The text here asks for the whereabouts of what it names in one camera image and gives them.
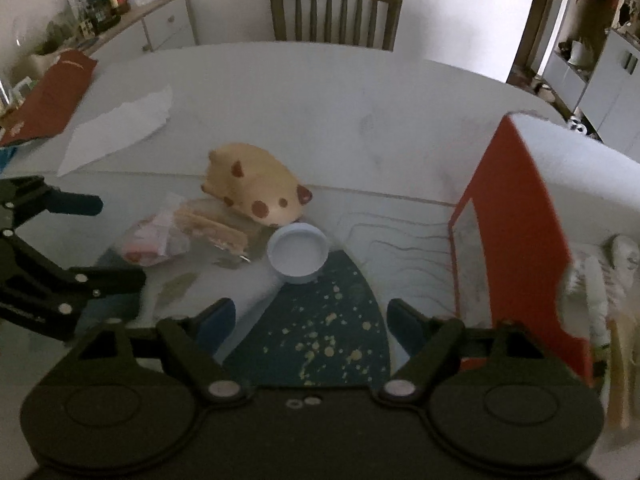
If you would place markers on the white sideboard cabinet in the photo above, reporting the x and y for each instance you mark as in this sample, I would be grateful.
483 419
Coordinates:
167 25

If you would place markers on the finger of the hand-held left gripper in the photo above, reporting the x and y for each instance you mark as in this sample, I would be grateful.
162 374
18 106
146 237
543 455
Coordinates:
75 203
117 281

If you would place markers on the wooden chair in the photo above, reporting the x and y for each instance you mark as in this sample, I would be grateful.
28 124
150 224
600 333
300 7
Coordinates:
335 10

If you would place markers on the white round lid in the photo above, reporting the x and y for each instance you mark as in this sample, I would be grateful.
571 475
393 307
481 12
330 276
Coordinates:
298 255

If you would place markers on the white kettle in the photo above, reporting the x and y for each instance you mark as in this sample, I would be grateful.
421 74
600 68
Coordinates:
580 53

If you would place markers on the white shoe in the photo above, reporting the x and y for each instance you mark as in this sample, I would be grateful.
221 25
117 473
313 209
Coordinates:
577 125

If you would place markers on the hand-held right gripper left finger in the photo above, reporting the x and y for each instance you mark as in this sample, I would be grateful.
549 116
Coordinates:
217 327

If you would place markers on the pink candy bag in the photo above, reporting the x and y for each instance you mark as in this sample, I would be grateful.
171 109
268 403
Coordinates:
150 241

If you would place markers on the tan cracker packet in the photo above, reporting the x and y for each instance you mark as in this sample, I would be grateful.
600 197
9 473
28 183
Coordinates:
215 226

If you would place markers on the tan rectangular block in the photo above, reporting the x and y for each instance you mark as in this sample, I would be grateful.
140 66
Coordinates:
622 375

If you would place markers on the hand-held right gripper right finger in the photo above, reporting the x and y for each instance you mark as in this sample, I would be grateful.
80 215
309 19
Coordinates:
405 325

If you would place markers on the white paper sheet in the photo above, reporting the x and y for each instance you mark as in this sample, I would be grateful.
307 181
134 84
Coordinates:
117 127

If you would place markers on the wooden door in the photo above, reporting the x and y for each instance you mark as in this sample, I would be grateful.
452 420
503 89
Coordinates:
537 15

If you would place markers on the tan spotted pig toy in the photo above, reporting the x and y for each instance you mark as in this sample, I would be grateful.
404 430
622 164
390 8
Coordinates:
255 185

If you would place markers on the red folder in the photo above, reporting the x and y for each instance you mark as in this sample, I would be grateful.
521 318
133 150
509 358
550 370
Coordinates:
50 97

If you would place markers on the grey cabinet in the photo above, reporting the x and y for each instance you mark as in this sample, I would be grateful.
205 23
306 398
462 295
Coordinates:
610 90

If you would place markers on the red cardboard box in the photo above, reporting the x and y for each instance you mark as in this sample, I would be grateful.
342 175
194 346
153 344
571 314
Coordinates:
515 240

